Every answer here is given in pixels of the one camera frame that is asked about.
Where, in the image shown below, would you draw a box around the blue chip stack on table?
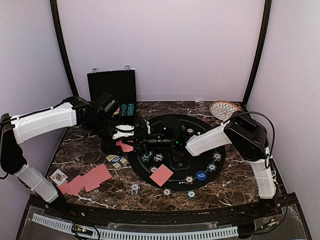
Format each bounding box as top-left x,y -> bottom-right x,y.
129,183 -> 141,195

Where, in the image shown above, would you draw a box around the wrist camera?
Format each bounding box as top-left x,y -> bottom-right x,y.
95,92 -> 121,118
161,115 -> 183,136

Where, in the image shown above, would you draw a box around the brown poker chip stack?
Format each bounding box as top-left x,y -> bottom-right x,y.
162,188 -> 172,198

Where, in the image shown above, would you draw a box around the face-up queen card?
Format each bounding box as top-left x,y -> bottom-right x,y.
50,169 -> 68,186

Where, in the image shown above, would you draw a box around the gold card box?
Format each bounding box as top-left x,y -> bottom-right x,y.
106,155 -> 129,170

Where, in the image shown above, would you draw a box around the spilled red cards on table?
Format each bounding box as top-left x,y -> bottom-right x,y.
57,164 -> 112,196

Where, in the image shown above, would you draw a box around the black poker chip case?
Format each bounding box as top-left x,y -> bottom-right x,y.
87,69 -> 137,126

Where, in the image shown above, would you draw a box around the teal and blue chip row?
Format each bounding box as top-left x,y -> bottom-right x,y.
126,103 -> 135,117

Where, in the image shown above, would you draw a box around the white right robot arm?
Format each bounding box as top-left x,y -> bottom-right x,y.
123,112 -> 276,217

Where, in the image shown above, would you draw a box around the white slotted cable duct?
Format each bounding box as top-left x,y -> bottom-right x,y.
31,213 -> 239,240

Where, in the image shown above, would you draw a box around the round black poker mat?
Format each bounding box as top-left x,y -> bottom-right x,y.
128,114 -> 226,192

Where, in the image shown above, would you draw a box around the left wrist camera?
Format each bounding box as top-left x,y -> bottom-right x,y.
95,92 -> 121,118

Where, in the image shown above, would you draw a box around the blue tan chip stack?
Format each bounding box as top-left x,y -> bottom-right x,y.
212,152 -> 222,162
153,153 -> 164,163

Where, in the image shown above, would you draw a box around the green and blue chip row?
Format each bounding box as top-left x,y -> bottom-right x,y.
121,104 -> 128,117

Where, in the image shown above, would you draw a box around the red cards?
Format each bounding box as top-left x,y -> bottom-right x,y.
57,164 -> 112,196
150,164 -> 174,187

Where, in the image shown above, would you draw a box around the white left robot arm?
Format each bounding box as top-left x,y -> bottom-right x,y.
0,93 -> 135,218

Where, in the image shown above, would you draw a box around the black right frame post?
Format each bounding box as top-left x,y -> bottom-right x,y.
241,0 -> 272,109

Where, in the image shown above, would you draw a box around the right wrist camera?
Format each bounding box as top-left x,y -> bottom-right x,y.
161,115 -> 183,136

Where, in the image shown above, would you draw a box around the red card deck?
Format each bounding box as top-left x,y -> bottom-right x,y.
115,139 -> 134,153

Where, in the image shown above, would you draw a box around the blue round blind button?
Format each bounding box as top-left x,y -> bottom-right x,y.
195,170 -> 207,181

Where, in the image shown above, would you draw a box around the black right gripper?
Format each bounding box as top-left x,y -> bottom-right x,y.
123,127 -> 175,155

